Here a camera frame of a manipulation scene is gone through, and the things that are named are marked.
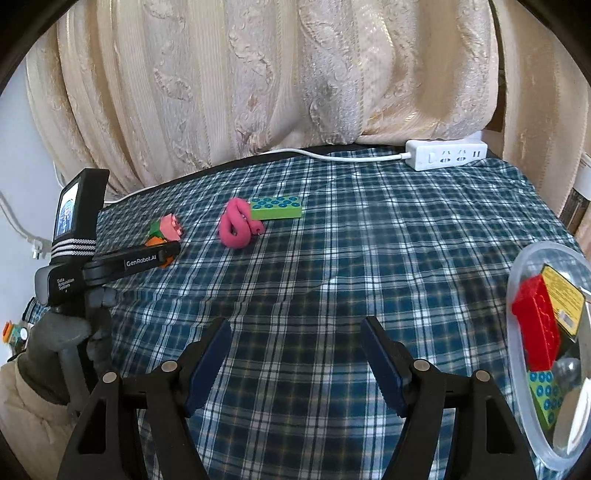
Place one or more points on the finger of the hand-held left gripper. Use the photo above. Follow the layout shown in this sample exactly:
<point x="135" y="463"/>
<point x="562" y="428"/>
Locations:
<point x="134" y="263"/>

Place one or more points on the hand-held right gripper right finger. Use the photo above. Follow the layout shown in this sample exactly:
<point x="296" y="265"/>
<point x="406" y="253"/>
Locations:
<point x="385" y="364"/>

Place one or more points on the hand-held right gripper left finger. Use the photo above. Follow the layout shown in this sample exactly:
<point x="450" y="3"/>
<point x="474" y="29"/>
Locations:
<point x="207" y="364"/>

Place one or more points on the orange toy block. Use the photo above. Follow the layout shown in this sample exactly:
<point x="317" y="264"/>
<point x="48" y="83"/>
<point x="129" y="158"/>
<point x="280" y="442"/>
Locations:
<point x="154" y="241"/>

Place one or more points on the green toy block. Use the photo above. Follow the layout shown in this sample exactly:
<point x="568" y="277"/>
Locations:
<point x="154" y="228"/>

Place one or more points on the pink toy block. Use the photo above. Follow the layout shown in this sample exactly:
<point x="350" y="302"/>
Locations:
<point x="171" y="226"/>

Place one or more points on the pink plush snake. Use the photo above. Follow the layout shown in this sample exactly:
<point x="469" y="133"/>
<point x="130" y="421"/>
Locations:
<point x="235" y="230"/>

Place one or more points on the clear plastic container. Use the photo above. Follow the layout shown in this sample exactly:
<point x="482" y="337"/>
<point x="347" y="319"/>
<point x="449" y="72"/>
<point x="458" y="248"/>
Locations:
<point x="519" y="415"/>

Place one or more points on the green block with blue dots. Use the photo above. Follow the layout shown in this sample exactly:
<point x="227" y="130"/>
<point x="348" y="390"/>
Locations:
<point x="277" y="207"/>
<point x="545" y="397"/>

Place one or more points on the red toy block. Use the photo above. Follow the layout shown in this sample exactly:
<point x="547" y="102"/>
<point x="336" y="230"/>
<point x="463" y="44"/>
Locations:
<point x="535" y="318"/>

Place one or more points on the yellow label box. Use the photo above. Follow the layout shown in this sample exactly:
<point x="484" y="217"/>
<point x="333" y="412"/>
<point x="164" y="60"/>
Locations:
<point x="565" y="300"/>

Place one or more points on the person's left forearm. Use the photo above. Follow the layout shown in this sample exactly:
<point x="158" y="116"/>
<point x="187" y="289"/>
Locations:
<point x="27" y="424"/>

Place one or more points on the person's left hand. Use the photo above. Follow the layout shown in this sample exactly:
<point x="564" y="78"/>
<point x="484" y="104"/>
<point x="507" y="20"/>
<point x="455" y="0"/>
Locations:
<point x="64" y="332"/>

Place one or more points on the blue plaid tablecloth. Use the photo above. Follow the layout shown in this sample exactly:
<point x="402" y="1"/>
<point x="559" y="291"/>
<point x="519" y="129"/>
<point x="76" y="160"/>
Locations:
<point x="323" y="277"/>

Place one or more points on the orange and green toy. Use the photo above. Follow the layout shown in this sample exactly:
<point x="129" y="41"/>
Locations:
<point x="11" y="334"/>

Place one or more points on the grey round object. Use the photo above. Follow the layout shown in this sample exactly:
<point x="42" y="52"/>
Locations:
<point x="568" y="371"/>

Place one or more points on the white power strip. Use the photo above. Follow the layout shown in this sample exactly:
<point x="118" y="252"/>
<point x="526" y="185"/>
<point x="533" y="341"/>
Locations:
<point x="445" y="154"/>

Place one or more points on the cream patterned curtain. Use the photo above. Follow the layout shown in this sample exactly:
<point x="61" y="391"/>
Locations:
<point x="277" y="74"/>

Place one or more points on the wall plug adapter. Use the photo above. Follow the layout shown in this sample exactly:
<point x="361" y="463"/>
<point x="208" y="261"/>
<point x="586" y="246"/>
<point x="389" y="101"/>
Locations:
<point x="39" y="249"/>

